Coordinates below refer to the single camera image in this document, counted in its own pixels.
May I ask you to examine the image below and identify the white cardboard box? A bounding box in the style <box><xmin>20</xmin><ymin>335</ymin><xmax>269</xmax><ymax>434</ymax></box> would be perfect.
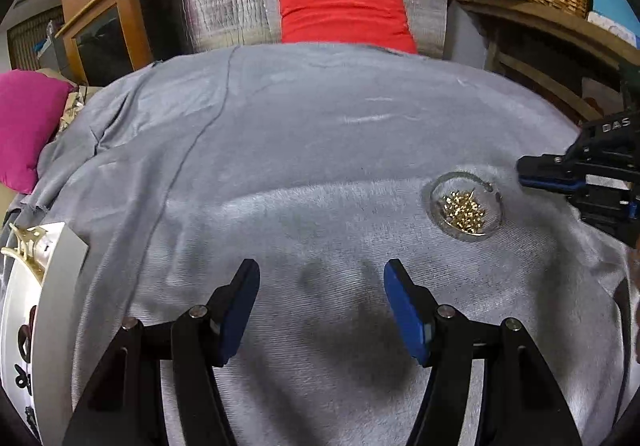
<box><xmin>0</xmin><ymin>221</ymin><xmax>90</xmax><ymax>446</ymax></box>

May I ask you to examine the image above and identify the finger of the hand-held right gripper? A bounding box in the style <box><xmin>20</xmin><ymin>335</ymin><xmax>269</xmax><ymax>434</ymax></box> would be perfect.
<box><xmin>516</xmin><ymin>153</ymin><xmax>583</xmax><ymax>179</ymax></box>
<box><xmin>519</xmin><ymin>177</ymin><xmax>594</xmax><ymax>200</ymax></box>

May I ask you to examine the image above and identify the grey blanket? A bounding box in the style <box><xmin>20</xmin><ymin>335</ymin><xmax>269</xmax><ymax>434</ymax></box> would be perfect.
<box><xmin>22</xmin><ymin>43</ymin><xmax>637</xmax><ymax>446</ymax></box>

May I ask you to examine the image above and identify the pink pillow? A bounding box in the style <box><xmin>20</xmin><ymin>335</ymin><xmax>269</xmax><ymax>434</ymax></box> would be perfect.
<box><xmin>0</xmin><ymin>69</ymin><xmax>76</xmax><ymax>195</ymax></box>

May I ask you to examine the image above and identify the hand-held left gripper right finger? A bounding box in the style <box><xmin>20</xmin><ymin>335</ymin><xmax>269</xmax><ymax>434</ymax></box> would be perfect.
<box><xmin>383</xmin><ymin>258</ymin><xmax>583</xmax><ymax>446</ymax></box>

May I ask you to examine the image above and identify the black beaded bracelet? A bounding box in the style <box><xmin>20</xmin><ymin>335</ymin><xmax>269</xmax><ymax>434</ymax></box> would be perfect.
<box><xmin>14</xmin><ymin>365</ymin><xmax>34</xmax><ymax>397</ymax></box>

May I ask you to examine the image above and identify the silver bangle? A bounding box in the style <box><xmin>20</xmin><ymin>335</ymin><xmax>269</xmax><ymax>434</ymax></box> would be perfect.
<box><xmin>430</xmin><ymin>171</ymin><xmax>505</xmax><ymax>243</ymax></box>

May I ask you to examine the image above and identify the red pillow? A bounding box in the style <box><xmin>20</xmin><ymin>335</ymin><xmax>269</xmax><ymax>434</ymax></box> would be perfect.
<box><xmin>276</xmin><ymin>0</ymin><xmax>419</xmax><ymax>55</ymax></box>

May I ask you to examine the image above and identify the patterned beige cloth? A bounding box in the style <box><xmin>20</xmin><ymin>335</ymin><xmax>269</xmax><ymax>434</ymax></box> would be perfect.
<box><xmin>57</xmin><ymin>86</ymin><xmax>91</xmax><ymax>133</ymax></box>

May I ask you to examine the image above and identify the blue cardboard box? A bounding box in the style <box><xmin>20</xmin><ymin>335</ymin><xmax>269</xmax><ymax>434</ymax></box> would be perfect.
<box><xmin>591</xmin><ymin>0</ymin><xmax>640</xmax><ymax>28</ymax></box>

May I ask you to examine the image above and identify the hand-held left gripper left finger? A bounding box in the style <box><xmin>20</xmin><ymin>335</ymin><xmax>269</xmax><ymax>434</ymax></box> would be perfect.
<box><xmin>62</xmin><ymin>258</ymin><xmax>261</xmax><ymax>446</ymax></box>

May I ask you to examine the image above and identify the wooden table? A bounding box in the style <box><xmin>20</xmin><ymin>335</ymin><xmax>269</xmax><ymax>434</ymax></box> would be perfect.
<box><xmin>452</xmin><ymin>0</ymin><xmax>640</xmax><ymax>128</ymax></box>

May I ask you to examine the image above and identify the gold bead chain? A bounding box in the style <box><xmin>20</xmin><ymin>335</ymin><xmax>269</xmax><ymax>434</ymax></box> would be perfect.
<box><xmin>442</xmin><ymin>191</ymin><xmax>489</xmax><ymax>231</ymax></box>

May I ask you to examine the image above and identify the grey metal cabinet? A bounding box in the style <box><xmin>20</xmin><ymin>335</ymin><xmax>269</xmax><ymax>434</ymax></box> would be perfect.
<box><xmin>34</xmin><ymin>21</ymin><xmax>69</xmax><ymax>78</ymax></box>

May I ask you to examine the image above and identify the wooden glass cabinet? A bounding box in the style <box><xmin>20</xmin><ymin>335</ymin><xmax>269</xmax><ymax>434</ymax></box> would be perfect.
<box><xmin>55</xmin><ymin>0</ymin><xmax>177</xmax><ymax>88</ymax></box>

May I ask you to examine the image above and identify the cream hair claw clip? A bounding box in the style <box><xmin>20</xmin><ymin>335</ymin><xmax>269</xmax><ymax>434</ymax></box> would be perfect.
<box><xmin>0</xmin><ymin>223</ymin><xmax>49</xmax><ymax>285</ymax></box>

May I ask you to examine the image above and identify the dark brown hair tie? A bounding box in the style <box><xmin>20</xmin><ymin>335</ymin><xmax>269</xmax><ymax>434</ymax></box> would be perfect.
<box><xmin>17</xmin><ymin>321</ymin><xmax>37</xmax><ymax>363</ymax></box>

